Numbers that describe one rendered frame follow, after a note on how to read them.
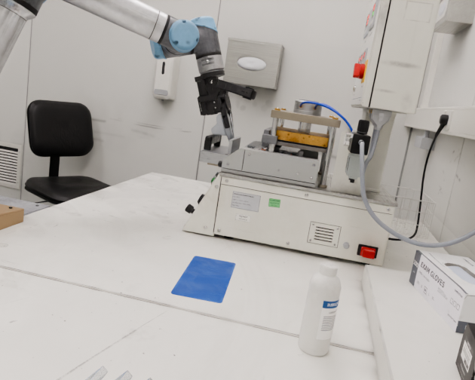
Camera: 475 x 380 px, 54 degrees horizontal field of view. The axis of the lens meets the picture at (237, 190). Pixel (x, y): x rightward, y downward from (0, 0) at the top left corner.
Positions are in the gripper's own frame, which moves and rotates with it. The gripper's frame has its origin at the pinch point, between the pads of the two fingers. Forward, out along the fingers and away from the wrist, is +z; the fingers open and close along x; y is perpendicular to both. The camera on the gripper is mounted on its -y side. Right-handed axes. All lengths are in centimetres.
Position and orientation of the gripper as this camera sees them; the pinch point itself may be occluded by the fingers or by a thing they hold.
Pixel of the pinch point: (232, 139)
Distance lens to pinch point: 139.5
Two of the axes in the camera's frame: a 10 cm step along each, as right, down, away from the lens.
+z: 1.9, 9.7, 1.4
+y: -9.7, 1.7, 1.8
